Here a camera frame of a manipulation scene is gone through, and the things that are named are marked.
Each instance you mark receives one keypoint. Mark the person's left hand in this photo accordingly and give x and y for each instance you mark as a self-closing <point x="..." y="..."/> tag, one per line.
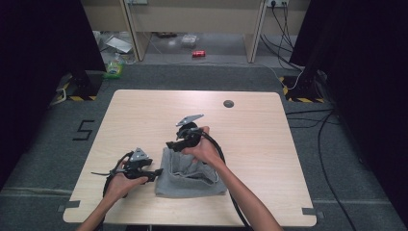
<point x="123" y="186"/>

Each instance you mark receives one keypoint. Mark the white paper sheet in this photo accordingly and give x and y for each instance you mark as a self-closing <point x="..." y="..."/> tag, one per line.
<point x="118" y="44"/>

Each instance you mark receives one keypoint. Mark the green packet on floor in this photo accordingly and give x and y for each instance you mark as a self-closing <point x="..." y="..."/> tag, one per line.
<point x="114" y="68"/>

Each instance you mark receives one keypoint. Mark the grey tape piece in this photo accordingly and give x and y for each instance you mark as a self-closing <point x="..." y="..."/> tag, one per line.
<point x="312" y="212"/>
<point x="69" y="206"/>

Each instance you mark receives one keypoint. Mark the red drink can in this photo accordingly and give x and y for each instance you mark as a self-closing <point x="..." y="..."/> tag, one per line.
<point x="198" y="53"/>

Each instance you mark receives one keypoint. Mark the black curtain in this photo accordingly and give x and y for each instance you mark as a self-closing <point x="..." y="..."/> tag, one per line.
<point x="35" y="64"/>
<point x="365" y="80"/>

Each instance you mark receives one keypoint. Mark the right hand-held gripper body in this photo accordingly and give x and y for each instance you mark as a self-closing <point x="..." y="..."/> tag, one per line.
<point x="189" y="133"/>

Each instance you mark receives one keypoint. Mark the white wall socket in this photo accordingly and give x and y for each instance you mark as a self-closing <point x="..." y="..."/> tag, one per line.
<point x="277" y="3"/>

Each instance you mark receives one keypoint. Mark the clear plastic bag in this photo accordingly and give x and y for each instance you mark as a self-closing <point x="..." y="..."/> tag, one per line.
<point x="188" y="40"/>

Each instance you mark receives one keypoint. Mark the grey skirt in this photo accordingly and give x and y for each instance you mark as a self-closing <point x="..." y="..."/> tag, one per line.
<point x="189" y="179"/>

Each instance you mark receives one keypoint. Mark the black stand base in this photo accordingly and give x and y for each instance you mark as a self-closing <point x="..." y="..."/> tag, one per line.
<point x="85" y="86"/>
<point x="303" y="88"/>

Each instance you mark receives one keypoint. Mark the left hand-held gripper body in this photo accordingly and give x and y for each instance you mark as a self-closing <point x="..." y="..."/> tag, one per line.
<point x="137" y="162"/>

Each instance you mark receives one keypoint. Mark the person's right hand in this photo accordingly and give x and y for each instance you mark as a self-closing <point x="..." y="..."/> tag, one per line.
<point x="207" y="149"/>

